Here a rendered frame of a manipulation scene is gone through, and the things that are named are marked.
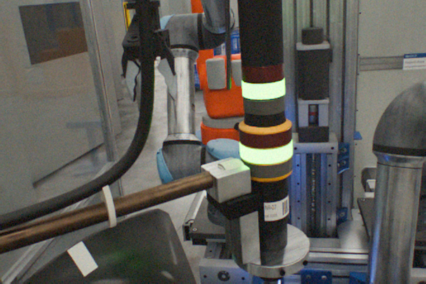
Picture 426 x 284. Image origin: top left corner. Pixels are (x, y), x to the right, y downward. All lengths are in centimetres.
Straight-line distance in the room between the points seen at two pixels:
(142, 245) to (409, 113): 49
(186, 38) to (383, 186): 73
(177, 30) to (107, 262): 90
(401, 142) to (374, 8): 147
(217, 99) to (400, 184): 360
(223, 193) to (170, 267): 18
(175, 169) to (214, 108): 317
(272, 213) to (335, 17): 91
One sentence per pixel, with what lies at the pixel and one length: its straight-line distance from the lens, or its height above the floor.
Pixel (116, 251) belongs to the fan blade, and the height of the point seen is 143.
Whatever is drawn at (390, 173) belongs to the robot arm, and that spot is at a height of 136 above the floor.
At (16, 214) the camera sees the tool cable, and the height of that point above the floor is 156.
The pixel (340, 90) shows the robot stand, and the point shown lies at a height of 138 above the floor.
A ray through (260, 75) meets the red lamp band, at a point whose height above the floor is 162.
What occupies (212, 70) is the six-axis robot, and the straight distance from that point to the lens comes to 415.
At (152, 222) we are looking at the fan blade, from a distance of 49.
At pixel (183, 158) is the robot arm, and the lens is 114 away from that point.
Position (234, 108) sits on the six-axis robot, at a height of 49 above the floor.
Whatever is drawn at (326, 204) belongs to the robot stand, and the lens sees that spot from 128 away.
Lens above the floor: 168
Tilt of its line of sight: 18 degrees down
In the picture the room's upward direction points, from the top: 5 degrees counter-clockwise
